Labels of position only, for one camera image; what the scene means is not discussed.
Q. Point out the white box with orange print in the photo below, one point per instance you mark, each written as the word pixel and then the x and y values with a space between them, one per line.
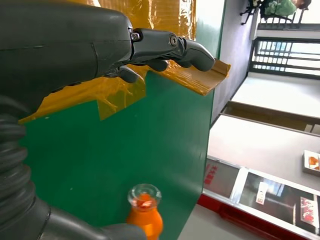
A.
pixel 311 164

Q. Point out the yellow taped cardboard box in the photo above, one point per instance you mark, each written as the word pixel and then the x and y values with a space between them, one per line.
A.
pixel 200 82

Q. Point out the black metal railing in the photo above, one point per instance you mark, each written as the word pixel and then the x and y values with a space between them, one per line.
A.
pixel 275 39

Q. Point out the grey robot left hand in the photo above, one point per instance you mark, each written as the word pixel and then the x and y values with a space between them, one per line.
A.
pixel 50 39

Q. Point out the person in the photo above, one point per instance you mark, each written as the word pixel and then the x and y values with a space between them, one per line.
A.
pixel 280 8

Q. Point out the black chair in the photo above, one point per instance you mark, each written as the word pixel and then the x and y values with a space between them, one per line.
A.
pixel 250 10

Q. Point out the orange bottle with clear cap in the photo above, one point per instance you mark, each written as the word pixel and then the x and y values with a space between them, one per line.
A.
pixel 146 222

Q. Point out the green table mat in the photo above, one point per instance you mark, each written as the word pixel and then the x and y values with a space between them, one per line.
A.
pixel 112 149

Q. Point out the red and white display stand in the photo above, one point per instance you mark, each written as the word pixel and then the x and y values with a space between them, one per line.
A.
pixel 275 195

